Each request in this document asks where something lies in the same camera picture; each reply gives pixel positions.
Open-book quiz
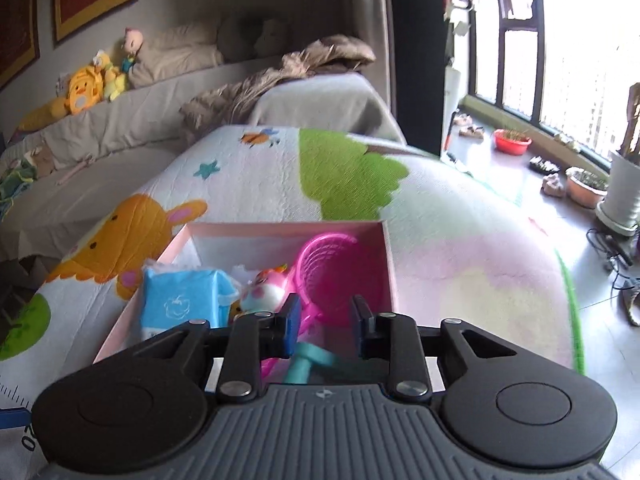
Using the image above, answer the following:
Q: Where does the pink cat figurine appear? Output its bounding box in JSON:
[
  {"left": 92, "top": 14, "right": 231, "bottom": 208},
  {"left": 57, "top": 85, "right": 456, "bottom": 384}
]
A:
[{"left": 229, "top": 264, "right": 288, "bottom": 322}]

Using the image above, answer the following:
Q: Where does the teal toy piece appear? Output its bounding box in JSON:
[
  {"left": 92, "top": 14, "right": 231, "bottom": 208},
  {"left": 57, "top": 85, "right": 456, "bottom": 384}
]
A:
[{"left": 283, "top": 341, "right": 336, "bottom": 385}]

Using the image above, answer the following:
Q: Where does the pink toy net racket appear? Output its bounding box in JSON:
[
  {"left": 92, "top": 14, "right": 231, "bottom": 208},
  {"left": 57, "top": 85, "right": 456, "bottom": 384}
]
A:
[{"left": 259, "top": 231, "right": 362, "bottom": 386}]

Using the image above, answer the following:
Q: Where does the blue tissue pack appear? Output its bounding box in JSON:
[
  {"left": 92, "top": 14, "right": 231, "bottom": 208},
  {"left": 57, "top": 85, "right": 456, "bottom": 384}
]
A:
[{"left": 140, "top": 266, "right": 240, "bottom": 340}]

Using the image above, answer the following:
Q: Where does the pink cardboard box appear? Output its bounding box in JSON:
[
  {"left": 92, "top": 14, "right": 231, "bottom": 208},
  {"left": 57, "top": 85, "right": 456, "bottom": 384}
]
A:
[{"left": 98, "top": 221, "right": 396, "bottom": 359}]

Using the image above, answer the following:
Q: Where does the colourful giraffe play mat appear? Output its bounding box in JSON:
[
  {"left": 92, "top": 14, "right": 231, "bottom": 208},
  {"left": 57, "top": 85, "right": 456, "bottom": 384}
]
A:
[{"left": 0, "top": 123, "right": 586, "bottom": 480}]

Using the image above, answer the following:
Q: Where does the red plastic basin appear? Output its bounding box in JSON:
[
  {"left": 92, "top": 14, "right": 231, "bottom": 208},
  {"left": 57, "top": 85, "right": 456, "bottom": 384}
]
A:
[{"left": 494, "top": 129, "right": 532, "bottom": 156}]

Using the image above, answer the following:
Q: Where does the brown crumpled blanket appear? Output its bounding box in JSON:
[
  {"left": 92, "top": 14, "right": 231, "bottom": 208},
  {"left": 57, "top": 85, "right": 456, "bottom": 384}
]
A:
[{"left": 180, "top": 34, "right": 376, "bottom": 144}]

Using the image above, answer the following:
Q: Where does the terracotta plant pot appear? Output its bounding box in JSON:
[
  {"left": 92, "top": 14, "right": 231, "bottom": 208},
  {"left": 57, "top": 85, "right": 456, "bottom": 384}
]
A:
[{"left": 565, "top": 167, "right": 608, "bottom": 209}]

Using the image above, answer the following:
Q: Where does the white flower pot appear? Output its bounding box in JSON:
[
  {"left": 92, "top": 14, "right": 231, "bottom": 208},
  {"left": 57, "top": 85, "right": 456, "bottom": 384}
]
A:
[{"left": 596, "top": 152, "right": 640, "bottom": 237}]

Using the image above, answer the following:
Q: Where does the green toy on sofa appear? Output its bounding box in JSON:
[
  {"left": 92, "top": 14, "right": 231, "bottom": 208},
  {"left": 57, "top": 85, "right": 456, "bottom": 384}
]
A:
[{"left": 0, "top": 159, "right": 37, "bottom": 219}]

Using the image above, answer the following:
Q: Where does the yellow plush duck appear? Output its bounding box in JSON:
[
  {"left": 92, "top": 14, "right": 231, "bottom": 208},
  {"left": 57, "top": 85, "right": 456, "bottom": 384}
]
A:
[{"left": 92, "top": 50, "right": 128, "bottom": 102}]

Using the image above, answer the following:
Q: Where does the orange plush toy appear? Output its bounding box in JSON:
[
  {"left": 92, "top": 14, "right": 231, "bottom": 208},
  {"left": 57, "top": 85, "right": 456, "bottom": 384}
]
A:
[{"left": 17, "top": 65, "right": 104, "bottom": 132}]

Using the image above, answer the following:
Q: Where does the pink head doll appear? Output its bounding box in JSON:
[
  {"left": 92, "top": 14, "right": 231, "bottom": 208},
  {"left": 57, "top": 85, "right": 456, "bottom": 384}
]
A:
[{"left": 120, "top": 27, "right": 144, "bottom": 73}]

